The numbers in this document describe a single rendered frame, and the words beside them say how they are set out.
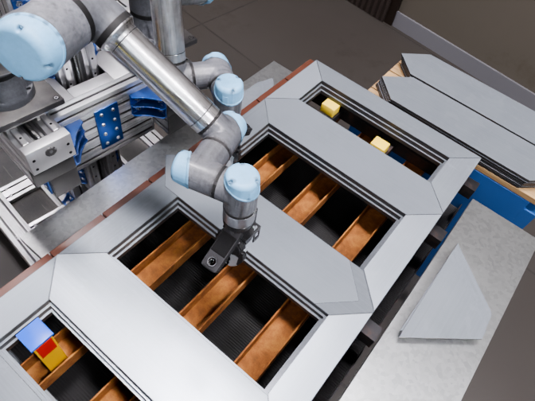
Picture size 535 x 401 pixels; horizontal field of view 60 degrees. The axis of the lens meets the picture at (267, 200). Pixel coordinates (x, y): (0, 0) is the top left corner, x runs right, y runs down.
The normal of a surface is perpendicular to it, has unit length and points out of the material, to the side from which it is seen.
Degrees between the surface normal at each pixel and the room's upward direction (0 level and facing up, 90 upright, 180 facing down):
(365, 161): 0
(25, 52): 86
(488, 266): 0
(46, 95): 0
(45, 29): 44
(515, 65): 90
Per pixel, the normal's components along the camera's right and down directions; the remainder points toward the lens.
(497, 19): -0.70, 0.52
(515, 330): 0.13, -0.58
